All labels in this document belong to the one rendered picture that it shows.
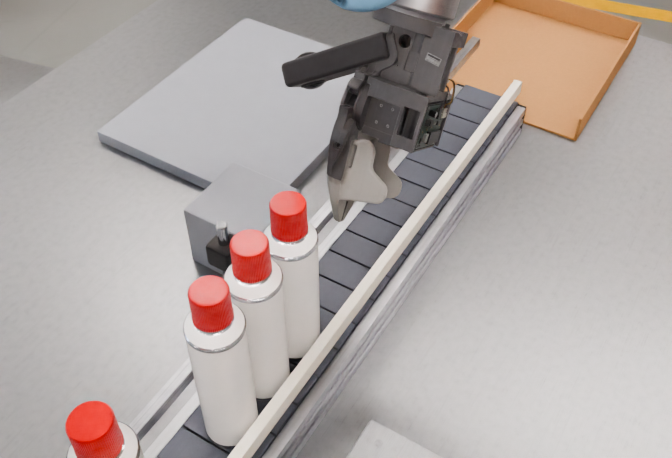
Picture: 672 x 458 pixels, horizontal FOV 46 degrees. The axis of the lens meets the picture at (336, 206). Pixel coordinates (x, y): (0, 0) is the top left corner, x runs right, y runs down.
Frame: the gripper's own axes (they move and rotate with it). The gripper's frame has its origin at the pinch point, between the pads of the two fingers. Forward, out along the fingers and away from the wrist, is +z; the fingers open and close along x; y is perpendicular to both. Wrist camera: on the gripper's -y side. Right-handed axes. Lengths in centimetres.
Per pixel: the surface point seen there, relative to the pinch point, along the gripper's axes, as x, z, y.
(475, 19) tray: 66, -18, -13
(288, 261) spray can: -10.2, 3.0, 1.4
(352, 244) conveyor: 12.6, 8.0, -1.9
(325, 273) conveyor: 7.8, 10.7, -2.3
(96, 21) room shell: 158, 26, -180
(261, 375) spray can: -9.4, 15.3, 1.4
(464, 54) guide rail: 35.7, -14.8, -3.0
